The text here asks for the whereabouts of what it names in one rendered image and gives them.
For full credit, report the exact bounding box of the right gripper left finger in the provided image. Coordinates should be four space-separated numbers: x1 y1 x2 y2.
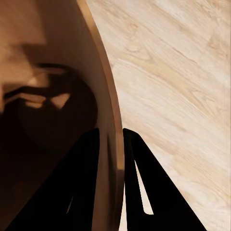
5 128 100 231

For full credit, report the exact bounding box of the trash can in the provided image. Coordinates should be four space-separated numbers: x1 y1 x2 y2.
0 0 125 231

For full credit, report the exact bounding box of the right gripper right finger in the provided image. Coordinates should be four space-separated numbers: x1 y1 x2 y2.
123 128 207 231

